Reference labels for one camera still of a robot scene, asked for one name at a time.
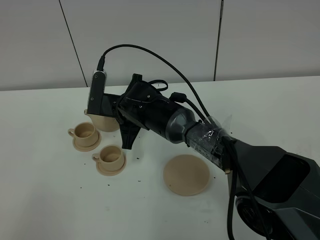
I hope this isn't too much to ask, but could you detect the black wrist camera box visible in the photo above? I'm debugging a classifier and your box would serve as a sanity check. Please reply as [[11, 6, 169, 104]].
[[87, 70, 107, 116]]

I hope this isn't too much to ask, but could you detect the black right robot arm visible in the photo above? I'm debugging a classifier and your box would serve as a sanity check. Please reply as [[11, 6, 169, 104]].
[[98, 74, 320, 240]]

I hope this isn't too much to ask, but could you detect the large beige teapot saucer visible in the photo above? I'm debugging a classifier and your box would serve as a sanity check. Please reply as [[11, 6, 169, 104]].
[[163, 154, 211, 196]]

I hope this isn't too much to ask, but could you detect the near beige teacup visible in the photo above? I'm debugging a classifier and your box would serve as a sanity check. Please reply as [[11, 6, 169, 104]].
[[91, 145, 125, 171]]

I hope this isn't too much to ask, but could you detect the black camera cable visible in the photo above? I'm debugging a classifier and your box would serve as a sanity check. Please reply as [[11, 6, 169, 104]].
[[96, 44, 271, 240]]

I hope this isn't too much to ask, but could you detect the far beige cup saucer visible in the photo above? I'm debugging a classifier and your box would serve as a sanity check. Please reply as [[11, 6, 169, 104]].
[[72, 132, 102, 152]]

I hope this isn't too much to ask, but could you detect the beige cup saucer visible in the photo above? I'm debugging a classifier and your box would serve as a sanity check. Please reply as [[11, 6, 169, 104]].
[[72, 132, 102, 152], [96, 159, 127, 176]]

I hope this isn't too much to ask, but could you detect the far beige teacup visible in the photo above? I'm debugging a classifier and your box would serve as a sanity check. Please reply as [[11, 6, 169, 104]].
[[67, 122, 99, 148]]

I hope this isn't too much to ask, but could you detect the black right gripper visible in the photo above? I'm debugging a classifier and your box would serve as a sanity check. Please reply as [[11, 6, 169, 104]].
[[101, 74, 172, 150]]

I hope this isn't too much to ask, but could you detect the beige teacup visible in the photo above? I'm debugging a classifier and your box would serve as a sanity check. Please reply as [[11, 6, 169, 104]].
[[91, 145, 125, 171], [67, 122, 99, 148]]

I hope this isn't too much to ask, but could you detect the beige teapot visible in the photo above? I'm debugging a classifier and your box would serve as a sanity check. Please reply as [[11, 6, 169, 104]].
[[84, 109, 120, 133]]

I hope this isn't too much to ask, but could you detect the near beige cup saucer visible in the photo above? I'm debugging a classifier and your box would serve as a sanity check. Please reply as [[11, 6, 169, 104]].
[[96, 159, 127, 176]]

